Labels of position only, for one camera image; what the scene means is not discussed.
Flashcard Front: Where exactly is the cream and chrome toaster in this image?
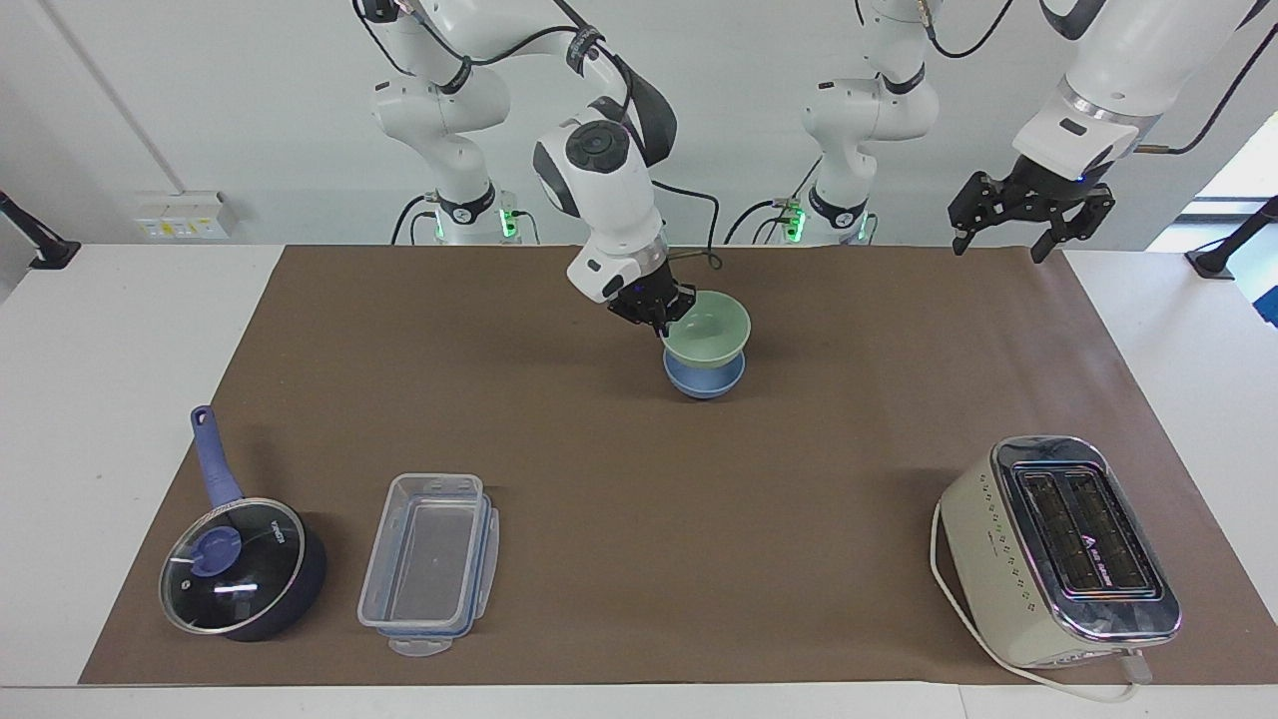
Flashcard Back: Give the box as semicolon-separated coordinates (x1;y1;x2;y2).
939;435;1183;669

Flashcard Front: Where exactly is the glass lid with blue knob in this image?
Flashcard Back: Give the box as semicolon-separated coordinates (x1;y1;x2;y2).
160;497;307;636

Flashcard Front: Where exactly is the blue saucepan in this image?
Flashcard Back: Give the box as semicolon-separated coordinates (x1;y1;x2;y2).
160;404;328;642

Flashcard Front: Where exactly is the green bowl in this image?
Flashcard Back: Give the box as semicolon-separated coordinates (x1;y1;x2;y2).
664;290;752;371

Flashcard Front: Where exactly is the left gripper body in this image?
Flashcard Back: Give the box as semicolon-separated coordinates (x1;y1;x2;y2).
998;155;1099;217

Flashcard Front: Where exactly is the white toaster cable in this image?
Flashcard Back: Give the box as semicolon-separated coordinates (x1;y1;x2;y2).
930;499;1155;704

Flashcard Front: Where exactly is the black stand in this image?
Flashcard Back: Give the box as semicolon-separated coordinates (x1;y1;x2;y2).
0;190;82;272
1185;195;1278;280

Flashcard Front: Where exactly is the clear plastic container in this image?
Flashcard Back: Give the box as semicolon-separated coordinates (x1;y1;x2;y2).
357;473;492;640

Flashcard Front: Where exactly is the blue bowl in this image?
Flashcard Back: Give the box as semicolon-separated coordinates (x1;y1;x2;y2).
663;346;747;400

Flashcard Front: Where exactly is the white wall socket box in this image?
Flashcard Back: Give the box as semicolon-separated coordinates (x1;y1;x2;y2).
134;190;241;242

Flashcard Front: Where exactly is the clear plastic container lid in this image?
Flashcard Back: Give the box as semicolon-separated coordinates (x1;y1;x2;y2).
385;489;501;658

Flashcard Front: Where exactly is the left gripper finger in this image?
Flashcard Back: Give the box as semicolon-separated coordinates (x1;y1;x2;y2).
1030;184;1116;265
948;172;1011;258

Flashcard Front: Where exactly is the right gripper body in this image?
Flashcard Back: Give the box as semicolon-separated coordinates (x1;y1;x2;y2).
606;260;684;323

